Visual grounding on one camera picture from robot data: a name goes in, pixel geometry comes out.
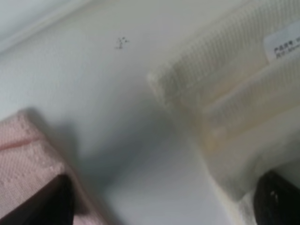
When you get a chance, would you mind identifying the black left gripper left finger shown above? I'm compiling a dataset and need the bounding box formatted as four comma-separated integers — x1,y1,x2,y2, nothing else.
7,174,75,225

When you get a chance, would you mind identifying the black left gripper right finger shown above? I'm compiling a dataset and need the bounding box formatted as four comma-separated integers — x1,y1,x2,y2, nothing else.
254,171,300,225

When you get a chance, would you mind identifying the pink terry towel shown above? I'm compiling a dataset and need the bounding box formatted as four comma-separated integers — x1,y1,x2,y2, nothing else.
0,112,103,225

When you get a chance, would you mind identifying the cream white terry towel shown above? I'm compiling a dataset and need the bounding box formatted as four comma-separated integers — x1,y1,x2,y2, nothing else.
148,0,300,225

